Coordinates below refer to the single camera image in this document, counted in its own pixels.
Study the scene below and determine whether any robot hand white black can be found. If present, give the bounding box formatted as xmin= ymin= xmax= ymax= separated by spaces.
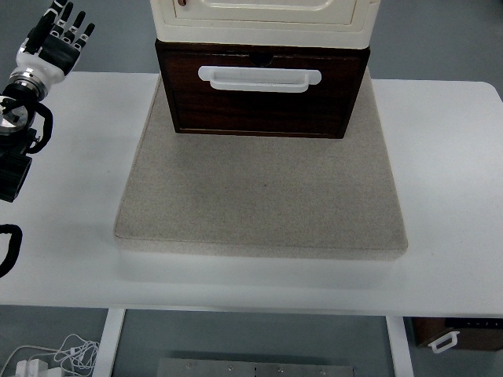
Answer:
xmin=15 ymin=0 xmax=97 ymax=85

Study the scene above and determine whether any dark wood drawer white handle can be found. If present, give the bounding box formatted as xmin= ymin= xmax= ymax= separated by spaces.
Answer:
xmin=163 ymin=53 xmax=366 ymax=135

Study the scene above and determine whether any cream plastic cabinet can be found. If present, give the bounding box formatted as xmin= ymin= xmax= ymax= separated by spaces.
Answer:
xmin=151 ymin=0 xmax=381 ymax=50

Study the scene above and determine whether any cream cabinet door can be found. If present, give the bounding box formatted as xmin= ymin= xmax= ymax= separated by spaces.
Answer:
xmin=172 ymin=0 xmax=357 ymax=27

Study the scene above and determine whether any white table leg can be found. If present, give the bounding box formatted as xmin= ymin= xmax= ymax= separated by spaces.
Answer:
xmin=384 ymin=315 xmax=414 ymax=377
xmin=94 ymin=309 xmax=127 ymax=377

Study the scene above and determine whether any white power adapter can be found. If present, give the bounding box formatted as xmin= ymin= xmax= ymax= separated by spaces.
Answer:
xmin=14 ymin=359 xmax=50 ymax=377

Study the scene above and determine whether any grey metal plate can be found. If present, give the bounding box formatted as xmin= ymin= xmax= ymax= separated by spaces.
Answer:
xmin=156 ymin=357 xmax=357 ymax=377

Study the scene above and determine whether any black desk control panel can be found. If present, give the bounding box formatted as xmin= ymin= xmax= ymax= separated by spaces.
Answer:
xmin=443 ymin=317 xmax=503 ymax=329

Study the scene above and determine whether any dark wood cabinet frame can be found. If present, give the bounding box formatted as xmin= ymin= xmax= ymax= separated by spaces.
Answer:
xmin=155 ymin=38 xmax=373 ymax=140

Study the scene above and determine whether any white cable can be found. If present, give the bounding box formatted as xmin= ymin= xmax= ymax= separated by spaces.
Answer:
xmin=0 ymin=333 xmax=101 ymax=377

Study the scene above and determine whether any brown wooden box white handle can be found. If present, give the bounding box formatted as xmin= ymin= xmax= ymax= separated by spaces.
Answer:
xmin=410 ymin=317 xmax=503 ymax=353

